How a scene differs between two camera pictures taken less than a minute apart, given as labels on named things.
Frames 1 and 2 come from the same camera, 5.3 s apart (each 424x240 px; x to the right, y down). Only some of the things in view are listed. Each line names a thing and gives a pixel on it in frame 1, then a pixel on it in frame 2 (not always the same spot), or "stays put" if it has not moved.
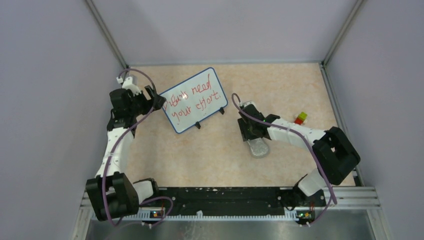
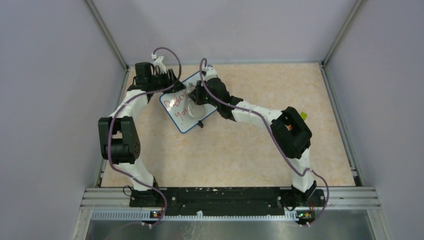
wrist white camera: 128,84 → 158,62
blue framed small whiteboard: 190,102 stays put
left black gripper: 156,103 → 178,86
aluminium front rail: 360,197 stays put
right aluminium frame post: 358,4 stays put
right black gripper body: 247,130 → 201,97
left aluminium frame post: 107,34 stays put
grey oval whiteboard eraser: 258,147 → 196,110
